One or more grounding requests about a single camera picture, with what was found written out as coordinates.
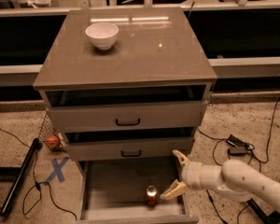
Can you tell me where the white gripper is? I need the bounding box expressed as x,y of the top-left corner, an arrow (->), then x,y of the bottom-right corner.
161,149 -> 223,201

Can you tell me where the red coke can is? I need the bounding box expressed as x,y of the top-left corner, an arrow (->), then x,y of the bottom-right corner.
145,185 -> 158,206

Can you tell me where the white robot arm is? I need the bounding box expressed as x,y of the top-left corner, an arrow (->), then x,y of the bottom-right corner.
161,149 -> 280,213

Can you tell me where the middle grey drawer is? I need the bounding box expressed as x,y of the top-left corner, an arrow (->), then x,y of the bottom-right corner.
65,137 -> 194,161

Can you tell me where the top grey drawer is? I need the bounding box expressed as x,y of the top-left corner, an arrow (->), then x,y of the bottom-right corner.
47,101 -> 207,133

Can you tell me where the bottom grey open drawer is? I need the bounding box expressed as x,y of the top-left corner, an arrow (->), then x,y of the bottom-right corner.
77,156 -> 198,224

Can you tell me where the grey drawer cabinet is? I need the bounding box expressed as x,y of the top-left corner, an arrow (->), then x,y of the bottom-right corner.
33,7 -> 218,224

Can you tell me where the black bar right floor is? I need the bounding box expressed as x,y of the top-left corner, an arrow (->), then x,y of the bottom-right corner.
247,199 -> 280,224

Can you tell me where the blue tape cross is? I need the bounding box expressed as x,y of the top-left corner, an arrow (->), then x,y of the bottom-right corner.
46,157 -> 69,184

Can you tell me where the orange ball in net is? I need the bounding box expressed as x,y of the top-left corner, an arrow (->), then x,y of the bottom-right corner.
46,135 -> 60,151

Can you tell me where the black pole left floor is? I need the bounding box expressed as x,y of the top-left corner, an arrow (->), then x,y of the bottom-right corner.
0,138 -> 42,217

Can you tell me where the white ceramic bowl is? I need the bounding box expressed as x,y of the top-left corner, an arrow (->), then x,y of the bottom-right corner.
85,22 -> 119,50

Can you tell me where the black cable right floor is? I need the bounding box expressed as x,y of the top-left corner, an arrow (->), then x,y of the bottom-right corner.
195,77 -> 280,224

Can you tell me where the black middle drawer handle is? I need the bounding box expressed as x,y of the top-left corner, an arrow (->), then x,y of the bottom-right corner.
120,149 -> 142,158

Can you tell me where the black drawer handle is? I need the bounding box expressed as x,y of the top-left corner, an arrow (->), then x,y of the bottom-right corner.
120,149 -> 142,158
115,119 -> 141,127

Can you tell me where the black top drawer handle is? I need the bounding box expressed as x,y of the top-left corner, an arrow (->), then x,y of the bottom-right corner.
115,119 -> 141,127

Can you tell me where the wire mesh basket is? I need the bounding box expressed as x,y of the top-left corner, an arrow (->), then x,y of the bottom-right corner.
38,115 -> 65,152

